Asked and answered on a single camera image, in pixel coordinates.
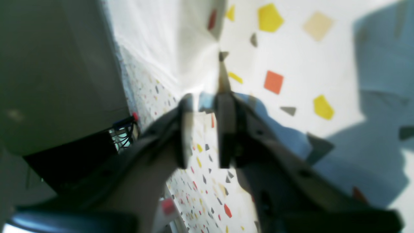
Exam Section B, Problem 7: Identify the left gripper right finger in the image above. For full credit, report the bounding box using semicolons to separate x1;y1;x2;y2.
216;92;404;233

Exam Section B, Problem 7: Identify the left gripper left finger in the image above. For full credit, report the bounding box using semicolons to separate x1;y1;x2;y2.
9;94;193;233

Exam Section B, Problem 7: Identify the white printed T-shirt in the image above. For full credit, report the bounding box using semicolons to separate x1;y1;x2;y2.
107;0;227;96

